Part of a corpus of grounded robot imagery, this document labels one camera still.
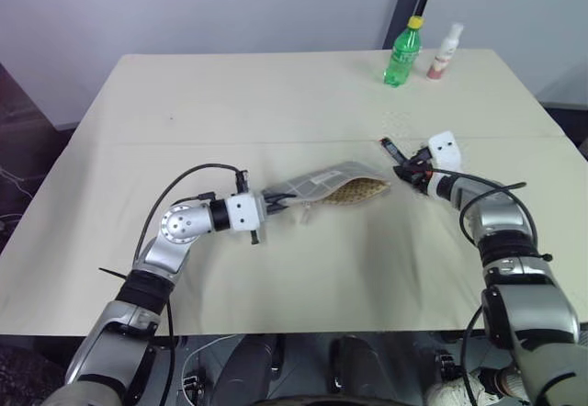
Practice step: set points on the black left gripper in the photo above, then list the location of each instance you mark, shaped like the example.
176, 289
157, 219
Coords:
271, 206

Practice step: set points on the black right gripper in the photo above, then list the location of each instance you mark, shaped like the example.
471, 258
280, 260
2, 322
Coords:
421, 172

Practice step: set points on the grey grid zip pouch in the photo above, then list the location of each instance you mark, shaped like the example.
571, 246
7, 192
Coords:
321, 183

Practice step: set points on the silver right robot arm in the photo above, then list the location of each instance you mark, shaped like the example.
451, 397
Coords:
528, 305

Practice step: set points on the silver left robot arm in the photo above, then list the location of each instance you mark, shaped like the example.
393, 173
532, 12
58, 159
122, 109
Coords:
179, 224

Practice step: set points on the green plastic bottle yellow cap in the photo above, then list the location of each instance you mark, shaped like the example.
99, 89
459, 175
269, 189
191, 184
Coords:
402, 59

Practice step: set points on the white pink spray bottle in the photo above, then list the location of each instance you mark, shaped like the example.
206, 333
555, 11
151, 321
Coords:
441, 61

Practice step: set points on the dark rounded shape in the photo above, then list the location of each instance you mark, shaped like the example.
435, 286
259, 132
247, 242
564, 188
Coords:
243, 374
356, 369

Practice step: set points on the white knitted cloth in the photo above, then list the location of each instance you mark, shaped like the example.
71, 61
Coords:
452, 392

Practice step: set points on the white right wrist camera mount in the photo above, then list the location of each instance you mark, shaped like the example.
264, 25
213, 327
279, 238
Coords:
444, 149

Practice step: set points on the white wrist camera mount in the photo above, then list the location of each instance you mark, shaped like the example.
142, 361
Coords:
444, 149
243, 213

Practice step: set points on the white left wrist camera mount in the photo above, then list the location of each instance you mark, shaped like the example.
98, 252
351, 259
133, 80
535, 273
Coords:
243, 213

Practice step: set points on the dark grey wall pillar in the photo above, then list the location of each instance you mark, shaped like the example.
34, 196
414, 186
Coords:
406, 6

